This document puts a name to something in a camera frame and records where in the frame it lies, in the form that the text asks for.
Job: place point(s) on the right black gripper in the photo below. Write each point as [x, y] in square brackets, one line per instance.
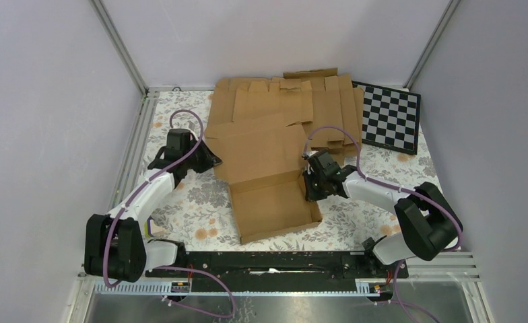
[310, 194]

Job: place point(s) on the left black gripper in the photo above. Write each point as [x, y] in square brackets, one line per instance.
[210, 160]

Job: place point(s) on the brown cardboard box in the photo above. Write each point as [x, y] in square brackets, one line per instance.
[262, 164]

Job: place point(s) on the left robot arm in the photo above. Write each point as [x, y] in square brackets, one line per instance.
[115, 248]

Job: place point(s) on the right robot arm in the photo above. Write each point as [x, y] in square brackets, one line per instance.
[427, 222]

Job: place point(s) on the floral table mat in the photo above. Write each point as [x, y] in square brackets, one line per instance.
[198, 212]

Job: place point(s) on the stack of flat cardboard blanks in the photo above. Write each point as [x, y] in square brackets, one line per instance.
[316, 98]

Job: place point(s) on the yellow green small object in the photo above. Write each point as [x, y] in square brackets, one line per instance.
[152, 229]

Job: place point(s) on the black white checkerboard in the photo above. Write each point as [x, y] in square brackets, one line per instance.
[391, 118]

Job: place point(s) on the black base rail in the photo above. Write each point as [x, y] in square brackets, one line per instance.
[281, 272]

